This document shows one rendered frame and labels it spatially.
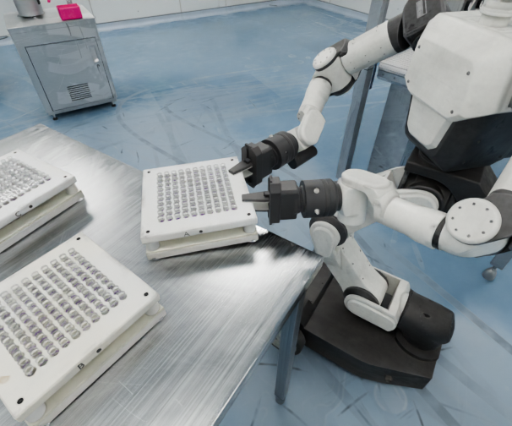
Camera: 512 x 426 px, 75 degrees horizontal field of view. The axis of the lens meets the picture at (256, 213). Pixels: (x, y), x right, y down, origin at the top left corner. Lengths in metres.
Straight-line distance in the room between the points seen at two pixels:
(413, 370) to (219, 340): 0.98
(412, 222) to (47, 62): 3.12
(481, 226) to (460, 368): 1.18
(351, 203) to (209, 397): 0.48
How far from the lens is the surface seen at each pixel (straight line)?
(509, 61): 0.78
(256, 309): 0.66
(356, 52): 1.09
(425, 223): 0.69
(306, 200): 0.74
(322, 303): 1.51
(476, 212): 0.65
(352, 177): 0.76
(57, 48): 3.38
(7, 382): 0.63
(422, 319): 1.39
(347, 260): 1.29
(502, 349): 1.91
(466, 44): 0.83
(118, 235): 0.84
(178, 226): 0.71
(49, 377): 0.61
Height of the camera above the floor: 1.43
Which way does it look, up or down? 43 degrees down
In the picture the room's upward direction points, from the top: straight up
